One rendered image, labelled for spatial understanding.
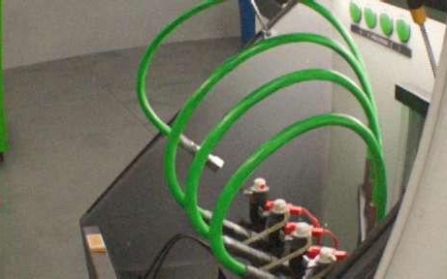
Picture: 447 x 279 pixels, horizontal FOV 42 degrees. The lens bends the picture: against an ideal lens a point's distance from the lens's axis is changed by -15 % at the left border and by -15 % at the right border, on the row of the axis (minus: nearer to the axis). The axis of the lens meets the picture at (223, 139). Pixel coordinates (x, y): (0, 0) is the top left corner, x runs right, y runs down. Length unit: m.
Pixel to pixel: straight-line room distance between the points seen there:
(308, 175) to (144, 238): 0.37
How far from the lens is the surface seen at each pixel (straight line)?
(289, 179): 1.39
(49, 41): 7.47
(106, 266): 1.16
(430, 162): 0.66
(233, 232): 0.92
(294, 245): 0.87
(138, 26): 7.70
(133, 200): 1.31
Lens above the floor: 1.54
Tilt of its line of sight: 20 degrees down
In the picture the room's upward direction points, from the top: straight up
